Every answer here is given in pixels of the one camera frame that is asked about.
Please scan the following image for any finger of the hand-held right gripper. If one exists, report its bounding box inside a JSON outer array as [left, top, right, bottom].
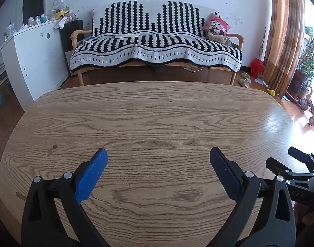
[[265, 157, 314, 184], [288, 147, 314, 171]]

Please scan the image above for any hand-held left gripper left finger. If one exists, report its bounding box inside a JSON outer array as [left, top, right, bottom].
[[21, 148, 108, 247]]

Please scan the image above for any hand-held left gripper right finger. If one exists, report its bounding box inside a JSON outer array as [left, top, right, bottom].
[[210, 146, 296, 247]]

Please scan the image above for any pink tricycle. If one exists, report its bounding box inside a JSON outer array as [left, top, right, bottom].
[[298, 86, 314, 128]]

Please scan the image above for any potted plant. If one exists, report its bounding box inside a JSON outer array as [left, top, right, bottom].
[[287, 26, 314, 101]]

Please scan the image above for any brown striped curtain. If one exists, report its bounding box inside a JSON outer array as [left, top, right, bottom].
[[262, 0, 305, 99]]

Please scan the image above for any white cabinet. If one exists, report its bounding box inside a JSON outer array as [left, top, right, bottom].
[[0, 18, 71, 103]]

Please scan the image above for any brown plush toy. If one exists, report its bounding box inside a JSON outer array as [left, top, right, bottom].
[[208, 31, 232, 45]]

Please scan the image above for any black white striped blanket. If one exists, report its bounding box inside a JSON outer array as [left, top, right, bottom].
[[69, 0, 243, 73]]

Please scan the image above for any pink cartoon cushion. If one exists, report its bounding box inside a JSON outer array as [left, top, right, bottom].
[[202, 13, 231, 36]]

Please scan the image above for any wooden sofa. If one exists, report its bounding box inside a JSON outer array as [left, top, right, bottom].
[[70, 0, 245, 86]]

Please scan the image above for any black box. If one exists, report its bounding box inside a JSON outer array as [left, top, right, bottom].
[[60, 19, 84, 53]]

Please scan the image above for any group of small bottles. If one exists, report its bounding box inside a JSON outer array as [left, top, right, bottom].
[[2, 14, 53, 38]]

